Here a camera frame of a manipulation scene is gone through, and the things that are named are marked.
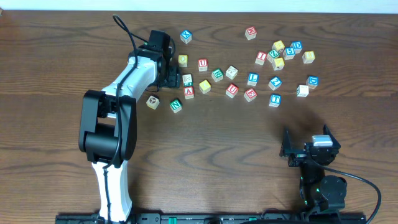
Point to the red u block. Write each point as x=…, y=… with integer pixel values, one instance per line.
x=202, y=65
x=232, y=90

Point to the blue D block upper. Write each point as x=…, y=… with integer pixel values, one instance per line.
x=297, y=46

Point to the red I block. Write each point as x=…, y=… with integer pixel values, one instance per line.
x=261, y=58

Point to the yellow O block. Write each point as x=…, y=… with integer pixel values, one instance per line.
x=205, y=86

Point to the yellow 8 block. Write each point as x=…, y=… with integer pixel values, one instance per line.
x=308, y=57

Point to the green Z block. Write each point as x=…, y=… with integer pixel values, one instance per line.
x=272, y=55

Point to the white block right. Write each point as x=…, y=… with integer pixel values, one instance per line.
x=302, y=90

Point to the green N block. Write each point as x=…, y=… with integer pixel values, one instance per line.
x=176, y=105

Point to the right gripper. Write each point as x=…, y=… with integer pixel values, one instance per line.
x=301, y=154

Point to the blue 2 block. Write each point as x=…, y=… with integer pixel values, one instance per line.
x=275, y=83

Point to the green R block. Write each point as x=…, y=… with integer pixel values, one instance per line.
x=217, y=75

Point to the red block top right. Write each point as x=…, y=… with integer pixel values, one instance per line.
x=250, y=33

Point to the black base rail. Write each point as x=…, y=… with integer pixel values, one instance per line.
x=274, y=217

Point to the yellow block upper middle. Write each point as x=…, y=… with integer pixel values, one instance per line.
x=183, y=60

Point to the red U block lower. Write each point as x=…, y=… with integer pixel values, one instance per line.
x=232, y=90

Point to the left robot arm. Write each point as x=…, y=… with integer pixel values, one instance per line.
x=108, y=124

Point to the blue D block right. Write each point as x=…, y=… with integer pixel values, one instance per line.
x=312, y=82

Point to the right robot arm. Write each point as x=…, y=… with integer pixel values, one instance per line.
x=323, y=194

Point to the red E block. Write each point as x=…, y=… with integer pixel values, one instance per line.
x=250, y=94

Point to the white picture block middle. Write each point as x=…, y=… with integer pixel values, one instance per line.
x=231, y=72

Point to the blue T block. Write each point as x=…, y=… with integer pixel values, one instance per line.
x=275, y=100

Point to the yellow block upper right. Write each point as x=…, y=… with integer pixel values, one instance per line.
x=278, y=46

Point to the red A block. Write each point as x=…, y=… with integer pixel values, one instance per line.
x=189, y=92

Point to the yellow block below Z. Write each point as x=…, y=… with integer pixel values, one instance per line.
x=278, y=64

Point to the blue X block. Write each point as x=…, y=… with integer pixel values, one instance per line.
x=186, y=36

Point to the blue L block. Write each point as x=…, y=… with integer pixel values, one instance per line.
x=253, y=79

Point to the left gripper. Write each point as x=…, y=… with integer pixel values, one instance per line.
x=171, y=81

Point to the blue d block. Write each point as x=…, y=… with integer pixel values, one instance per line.
x=297, y=46
x=312, y=82

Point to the red U block upper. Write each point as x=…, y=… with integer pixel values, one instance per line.
x=202, y=65

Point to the white face picture block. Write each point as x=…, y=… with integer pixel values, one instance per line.
x=153, y=102

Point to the white green picture block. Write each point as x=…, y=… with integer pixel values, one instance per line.
x=187, y=80

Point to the blue 5 block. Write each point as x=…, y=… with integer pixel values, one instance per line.
x=288, y=53

